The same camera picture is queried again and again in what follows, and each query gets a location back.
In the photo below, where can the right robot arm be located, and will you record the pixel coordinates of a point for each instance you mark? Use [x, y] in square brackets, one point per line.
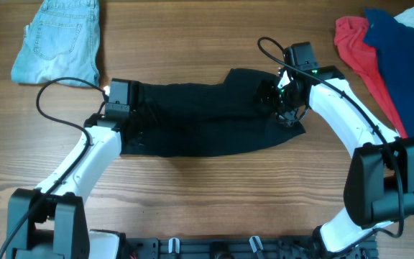
[379, 188]

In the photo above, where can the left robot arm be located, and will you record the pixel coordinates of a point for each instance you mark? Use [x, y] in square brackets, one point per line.
[49, 221]

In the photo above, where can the navy blue garment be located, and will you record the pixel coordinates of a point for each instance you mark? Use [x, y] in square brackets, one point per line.
[394, 44]

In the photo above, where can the folded light blue jeans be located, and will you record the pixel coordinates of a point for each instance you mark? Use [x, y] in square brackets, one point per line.
[62, 41]

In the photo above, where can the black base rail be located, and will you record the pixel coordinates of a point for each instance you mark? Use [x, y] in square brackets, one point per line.
[285, 247]

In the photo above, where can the red garment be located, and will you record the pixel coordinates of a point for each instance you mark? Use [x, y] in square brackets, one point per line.
[362, 58]

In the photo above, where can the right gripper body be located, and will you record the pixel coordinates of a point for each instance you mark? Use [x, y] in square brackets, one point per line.
[279, 101]

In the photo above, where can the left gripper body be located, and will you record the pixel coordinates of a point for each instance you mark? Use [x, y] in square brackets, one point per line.
[144, 116]

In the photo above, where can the black t-shirt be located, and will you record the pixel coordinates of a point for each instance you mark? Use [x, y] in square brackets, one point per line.
[199, 120]

